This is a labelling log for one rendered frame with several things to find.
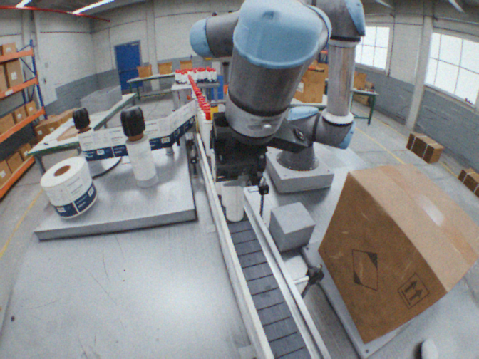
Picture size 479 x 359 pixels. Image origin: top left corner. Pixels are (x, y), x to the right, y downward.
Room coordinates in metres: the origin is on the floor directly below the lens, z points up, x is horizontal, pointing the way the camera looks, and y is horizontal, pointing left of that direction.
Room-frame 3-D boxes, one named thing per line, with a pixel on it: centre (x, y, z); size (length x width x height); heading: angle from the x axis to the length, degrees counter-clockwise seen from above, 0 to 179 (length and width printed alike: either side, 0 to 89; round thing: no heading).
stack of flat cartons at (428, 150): (2.74, -3.62, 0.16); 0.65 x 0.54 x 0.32; 14
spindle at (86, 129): (0.77, 0.74, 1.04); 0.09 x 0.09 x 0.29
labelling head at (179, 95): (1.15, 0.31, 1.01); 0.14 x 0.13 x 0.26; 16
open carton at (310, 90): (2.46, -0.82, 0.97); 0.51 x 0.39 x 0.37; 105
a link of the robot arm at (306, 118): (0.76, -0.25, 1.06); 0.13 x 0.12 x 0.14; 56
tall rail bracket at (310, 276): (0.18, -0.13, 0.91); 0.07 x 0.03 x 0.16; 106
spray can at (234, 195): (0.44, 0.01, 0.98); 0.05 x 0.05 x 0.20
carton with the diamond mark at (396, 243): (0.20, -0.37, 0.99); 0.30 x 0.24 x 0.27; 11
